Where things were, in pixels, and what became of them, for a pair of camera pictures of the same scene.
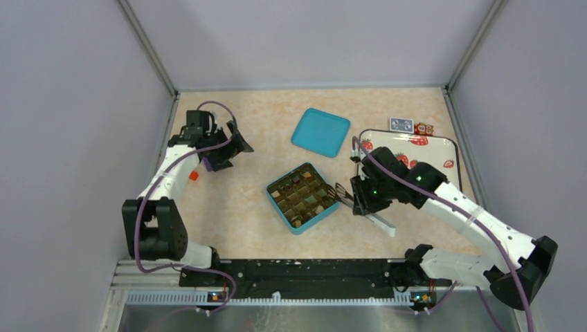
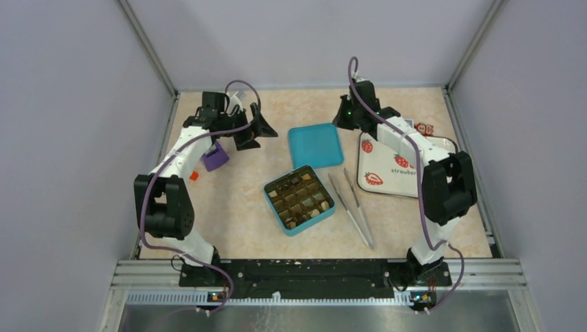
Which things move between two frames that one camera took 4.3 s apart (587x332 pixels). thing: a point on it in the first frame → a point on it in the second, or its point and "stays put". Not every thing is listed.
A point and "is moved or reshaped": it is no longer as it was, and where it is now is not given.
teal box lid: [321, 132] is moved or reshaped
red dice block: [422, 128] stays put
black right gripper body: [372, 195] → [347, 116]
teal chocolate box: [302, 198] stays put
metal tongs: [340, 194] is moved or reshaped
